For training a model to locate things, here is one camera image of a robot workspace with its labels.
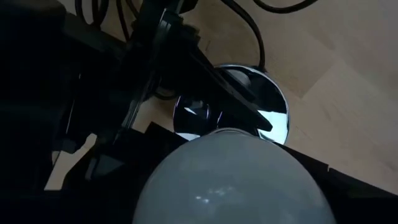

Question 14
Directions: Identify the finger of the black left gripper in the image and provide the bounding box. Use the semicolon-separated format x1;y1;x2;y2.
161;34;274;132

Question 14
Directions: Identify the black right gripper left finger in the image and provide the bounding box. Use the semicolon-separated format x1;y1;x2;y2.
46;121;187;224

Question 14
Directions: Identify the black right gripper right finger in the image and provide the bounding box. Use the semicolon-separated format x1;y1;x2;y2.
273;142;398;224

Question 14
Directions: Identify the chrome lamp base with socket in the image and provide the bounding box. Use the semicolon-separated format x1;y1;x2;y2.
172;63;290;146

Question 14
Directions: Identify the white lightbulb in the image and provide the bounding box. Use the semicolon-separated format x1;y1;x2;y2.
132;127;338;224

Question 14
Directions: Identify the black lamp power cord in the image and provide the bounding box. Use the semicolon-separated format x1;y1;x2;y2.
74;0;320;74

